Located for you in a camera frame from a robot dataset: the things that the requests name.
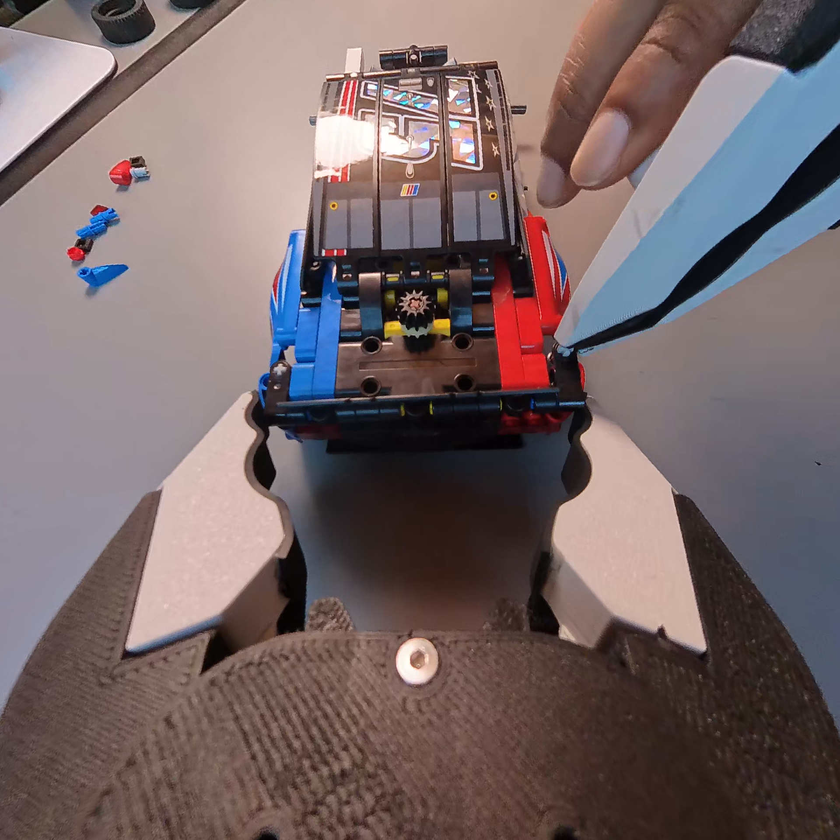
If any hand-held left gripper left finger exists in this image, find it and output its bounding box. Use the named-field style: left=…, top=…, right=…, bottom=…
left=123, top=388, right=309, bottom=655

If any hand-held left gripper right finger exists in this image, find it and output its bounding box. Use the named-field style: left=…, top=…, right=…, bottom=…
left=528, top=392, right=710, bottom=657

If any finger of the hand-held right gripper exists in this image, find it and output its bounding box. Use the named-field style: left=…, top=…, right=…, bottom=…
left=558, top=147, right=840, bottom=355
left=558, top=56, right=840, bottom=345

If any red blue black lego car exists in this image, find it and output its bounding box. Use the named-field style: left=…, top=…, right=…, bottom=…
left=258, top=42, right=589, bottom=455

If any red black white lego piece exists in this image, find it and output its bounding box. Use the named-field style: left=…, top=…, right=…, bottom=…
left=108, top=155, right=151, bottom=188

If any person's right hand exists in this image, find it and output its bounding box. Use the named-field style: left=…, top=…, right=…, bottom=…
left=537, top=0, right=765, bottom=210

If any white metal book stand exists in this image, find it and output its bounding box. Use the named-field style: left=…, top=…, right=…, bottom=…
left=0, top=26, right=118, bottom=173

